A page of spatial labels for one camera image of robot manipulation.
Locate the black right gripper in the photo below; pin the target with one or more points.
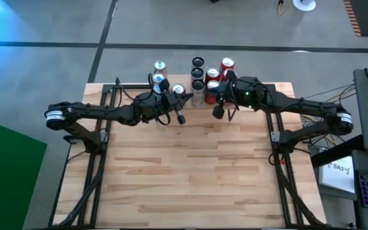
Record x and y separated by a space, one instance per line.
246 94

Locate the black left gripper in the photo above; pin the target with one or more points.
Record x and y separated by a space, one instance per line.
153 107

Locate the red-orange soda can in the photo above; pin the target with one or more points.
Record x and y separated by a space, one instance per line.
210 97

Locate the white Celsius slim can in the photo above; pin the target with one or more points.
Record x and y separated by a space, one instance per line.
198 96

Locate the red Coca-Cola can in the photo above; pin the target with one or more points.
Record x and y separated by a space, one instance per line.
178 88

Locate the red black patterned can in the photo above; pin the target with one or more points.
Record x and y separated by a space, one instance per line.
212 73

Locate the slim Fanta can black lid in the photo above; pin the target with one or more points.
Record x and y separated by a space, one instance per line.
197 73

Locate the grey slim can black lid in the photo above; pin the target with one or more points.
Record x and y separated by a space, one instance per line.
198 61

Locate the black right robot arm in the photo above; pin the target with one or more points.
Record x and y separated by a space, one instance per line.
308 107

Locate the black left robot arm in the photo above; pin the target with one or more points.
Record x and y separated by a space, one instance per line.
101 110

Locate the wooden shelf black metal legs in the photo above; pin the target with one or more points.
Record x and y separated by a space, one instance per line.
180 79

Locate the grey metal mounting plate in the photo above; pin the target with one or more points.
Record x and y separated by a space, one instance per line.
275 136

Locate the white round stand base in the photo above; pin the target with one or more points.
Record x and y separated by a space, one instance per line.
304 6

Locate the black diagonal beam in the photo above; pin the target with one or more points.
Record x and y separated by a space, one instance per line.
331 156

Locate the white paper sign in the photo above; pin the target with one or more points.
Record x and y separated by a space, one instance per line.
337 179

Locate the orange black striped strip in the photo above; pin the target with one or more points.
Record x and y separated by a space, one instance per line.
352 19

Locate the green floor mat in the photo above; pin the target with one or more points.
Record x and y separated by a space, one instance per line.
8 175

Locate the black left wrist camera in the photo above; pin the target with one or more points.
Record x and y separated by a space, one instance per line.
164 85

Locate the black aluminium extrusion frame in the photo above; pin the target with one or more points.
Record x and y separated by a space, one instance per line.
86 195

